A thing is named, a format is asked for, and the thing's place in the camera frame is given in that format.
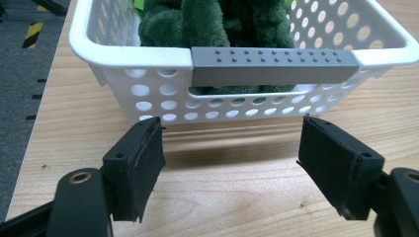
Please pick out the green plush toy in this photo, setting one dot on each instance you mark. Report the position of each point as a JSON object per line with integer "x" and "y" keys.
{"x": 204, "y": 26}

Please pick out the white perforated plastic basket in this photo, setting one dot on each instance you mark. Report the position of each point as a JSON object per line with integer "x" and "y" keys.
{"x": 164, "y": 59}

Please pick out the yellow black hazard tape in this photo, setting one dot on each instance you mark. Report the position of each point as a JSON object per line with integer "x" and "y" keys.
{"x": 33, "y": 33}

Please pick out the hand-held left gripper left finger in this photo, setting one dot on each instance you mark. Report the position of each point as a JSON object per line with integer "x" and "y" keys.
{"x": 135, "y": 168}

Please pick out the dark metal stand leg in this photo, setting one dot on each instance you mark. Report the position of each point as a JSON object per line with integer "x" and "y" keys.
{"x": 52, "y": 6}

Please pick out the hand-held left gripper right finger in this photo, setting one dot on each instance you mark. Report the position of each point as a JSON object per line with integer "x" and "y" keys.
{"x": 336, "y": 164}

